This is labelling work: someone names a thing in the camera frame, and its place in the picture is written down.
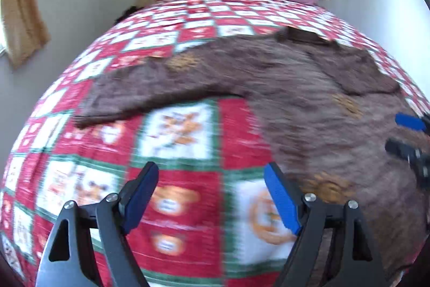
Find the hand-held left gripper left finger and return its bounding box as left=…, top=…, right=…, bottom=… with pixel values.
left=35, top=162, right=159, bottom=287

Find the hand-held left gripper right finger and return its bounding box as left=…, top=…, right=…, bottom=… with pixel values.
left=264, top=162, right=387, bottom=287

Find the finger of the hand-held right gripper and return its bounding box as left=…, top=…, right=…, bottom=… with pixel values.
left=395, top=112, right=430, bottom=136
left=385, top=138, right=430, bottom=187

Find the brown knit sweater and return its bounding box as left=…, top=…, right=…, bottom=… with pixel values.
left=74, top=27, right=430, bottom=281

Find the red white patchwork quilt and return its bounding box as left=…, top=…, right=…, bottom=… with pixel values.
left=0, top=0, right=430, bottom=287

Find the dark cloth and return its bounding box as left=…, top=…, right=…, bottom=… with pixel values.
left=114, top=6, right=138, bottom=23

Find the yellow curtain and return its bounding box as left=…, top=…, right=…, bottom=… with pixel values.
left=0, top=0, right=51, bottom=70

